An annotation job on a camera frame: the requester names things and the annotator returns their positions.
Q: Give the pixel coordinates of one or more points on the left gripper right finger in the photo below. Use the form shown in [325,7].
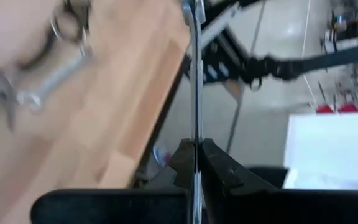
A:
[291,208]

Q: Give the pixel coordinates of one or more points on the chrome combination wrench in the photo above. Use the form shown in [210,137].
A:
[196,93]
[51,82]

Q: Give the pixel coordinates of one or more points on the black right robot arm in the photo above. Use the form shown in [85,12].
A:
[322,60]

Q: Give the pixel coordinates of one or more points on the black aluminium rig frame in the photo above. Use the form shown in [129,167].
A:
[225,56]

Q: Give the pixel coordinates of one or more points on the white box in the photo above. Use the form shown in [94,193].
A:
[331,146]

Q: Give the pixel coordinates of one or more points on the clear safety glasses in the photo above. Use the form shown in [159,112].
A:
[84,12]

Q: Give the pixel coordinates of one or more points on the silver metal bracket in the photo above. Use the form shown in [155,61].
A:
[219,25]

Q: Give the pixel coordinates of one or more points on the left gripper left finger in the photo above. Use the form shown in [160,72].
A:
[110,208]

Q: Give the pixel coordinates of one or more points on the red background object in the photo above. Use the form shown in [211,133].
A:
[349,108]
[325,109]

